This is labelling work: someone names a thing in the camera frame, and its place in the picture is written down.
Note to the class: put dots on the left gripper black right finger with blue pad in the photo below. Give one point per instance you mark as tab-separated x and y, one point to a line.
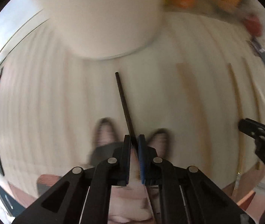
186	195

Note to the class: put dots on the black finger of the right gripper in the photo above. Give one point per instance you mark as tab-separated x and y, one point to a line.
252	128

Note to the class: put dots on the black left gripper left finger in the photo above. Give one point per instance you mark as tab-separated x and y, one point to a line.
82	196

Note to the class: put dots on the black chopstick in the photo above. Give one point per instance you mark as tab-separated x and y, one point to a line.
124	104

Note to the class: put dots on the blue cabinet door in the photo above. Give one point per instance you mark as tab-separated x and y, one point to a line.
12	206

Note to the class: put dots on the striped cat placemat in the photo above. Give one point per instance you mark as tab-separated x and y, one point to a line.
51	100

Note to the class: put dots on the red tomato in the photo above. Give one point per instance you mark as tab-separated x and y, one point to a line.
253	25

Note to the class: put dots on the white cylindrical utensil holder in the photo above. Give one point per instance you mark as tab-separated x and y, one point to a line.
99	29

